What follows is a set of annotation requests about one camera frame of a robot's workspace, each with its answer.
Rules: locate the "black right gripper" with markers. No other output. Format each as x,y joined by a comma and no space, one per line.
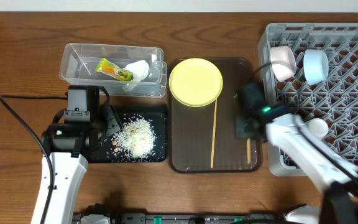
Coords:
242,128

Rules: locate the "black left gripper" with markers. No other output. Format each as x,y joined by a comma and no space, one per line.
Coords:
111,121

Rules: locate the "wooden chopstick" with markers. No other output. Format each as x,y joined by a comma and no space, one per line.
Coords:
248,144
213,135

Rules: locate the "rice pile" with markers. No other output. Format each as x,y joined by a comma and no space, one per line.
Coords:
135,141

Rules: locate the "green yellow snack wrapper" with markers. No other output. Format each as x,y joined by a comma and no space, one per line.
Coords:
108,68

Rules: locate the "pink bowl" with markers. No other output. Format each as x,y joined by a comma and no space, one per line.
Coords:
283,62

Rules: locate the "white tissue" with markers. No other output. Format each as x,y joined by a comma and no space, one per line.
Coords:
139,70

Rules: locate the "pale green cup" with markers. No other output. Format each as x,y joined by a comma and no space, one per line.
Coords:
318,127

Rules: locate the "light blue bowl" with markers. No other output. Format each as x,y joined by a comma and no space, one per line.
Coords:
315,66

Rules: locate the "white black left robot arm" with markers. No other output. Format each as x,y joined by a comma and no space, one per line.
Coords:
73,135

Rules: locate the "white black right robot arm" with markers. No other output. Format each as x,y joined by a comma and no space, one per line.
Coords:
331,174

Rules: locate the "black food waste tray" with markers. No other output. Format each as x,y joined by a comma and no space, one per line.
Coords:
157,116

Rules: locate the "clear plastic waste bin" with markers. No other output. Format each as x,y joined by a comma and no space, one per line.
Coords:
80,61

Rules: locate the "grey dishwasher rack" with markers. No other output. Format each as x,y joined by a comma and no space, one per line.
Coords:
334,100

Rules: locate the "dark brown serving tray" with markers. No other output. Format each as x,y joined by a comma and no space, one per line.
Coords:
191,128

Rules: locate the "yellow plate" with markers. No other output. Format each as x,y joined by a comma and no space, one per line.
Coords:
195,82

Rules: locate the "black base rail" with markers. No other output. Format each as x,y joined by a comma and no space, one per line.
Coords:
100,213

